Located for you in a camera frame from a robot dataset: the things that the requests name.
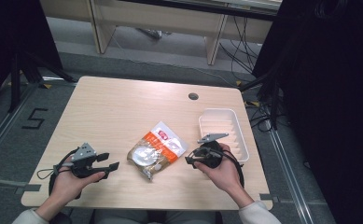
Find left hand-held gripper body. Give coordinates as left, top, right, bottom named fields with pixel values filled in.
left=62, top=142, right=101, bottom=179

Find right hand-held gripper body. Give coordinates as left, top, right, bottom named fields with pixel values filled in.
left=191, top=133, right=230, bottom=170

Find white plastic tray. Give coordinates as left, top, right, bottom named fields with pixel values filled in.
left=198, top=107, right=250, bottom=164

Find clear orange snack bag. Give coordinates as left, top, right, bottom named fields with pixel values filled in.
left=126, top=120, right=189, bottom=181

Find person's right hand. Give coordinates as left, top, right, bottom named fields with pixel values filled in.
left=193, top=143, right=244, bottom=200

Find person's left hand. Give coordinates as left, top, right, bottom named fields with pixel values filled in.
left=49, top=155, right=106, bottom=203

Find person's grey trousers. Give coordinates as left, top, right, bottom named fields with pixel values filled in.
left=90, top=208, right=224, bottom=224

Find black tripod stand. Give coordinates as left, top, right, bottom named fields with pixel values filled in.
left=7, top=50, right=77, bottom=114

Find black curtain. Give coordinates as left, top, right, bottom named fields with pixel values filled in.
left=252, top=0, right=363, bottom=224
left=0, top=0, right=63, bottom=106

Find light wooden bench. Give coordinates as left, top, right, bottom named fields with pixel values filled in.
left=39, top=0, right=284, bottom=66

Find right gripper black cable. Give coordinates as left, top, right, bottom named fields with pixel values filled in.
left=194, top=146, right=245, bottom=189

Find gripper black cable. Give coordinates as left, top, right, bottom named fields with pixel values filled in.
left=194, top=146, right=245, bottom=189
left=36, top=148, right=81, bottom=200

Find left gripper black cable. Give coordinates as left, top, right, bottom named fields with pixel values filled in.
left=36, top=148, right=81, bottom=200

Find bundle of black floor cables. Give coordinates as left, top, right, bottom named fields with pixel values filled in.
left=217, top=15, right=283, bottom=133

